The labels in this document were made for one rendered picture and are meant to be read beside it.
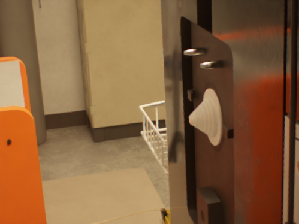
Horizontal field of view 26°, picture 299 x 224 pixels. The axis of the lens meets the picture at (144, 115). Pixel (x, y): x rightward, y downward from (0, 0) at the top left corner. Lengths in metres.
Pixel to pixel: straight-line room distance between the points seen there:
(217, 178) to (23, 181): 0.42
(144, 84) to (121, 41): 0.30
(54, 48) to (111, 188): 2.51
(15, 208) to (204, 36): 0.50
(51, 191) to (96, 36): 2.14
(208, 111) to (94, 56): 3.13
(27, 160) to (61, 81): 3.17
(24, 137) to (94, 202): 0.64
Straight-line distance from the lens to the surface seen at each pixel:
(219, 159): 0.71
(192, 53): 0.71
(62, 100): 4.24
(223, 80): 0.66
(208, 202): 0.72
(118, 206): 1.61
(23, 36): 3.82
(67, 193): 1.70
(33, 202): 1.08
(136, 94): 3.90
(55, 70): 4.18
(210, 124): 0.69
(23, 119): 1.02
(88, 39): 3.77
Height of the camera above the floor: 1.44
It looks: 19 degrees down
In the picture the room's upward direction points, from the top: 3 degrees counter-clockwise
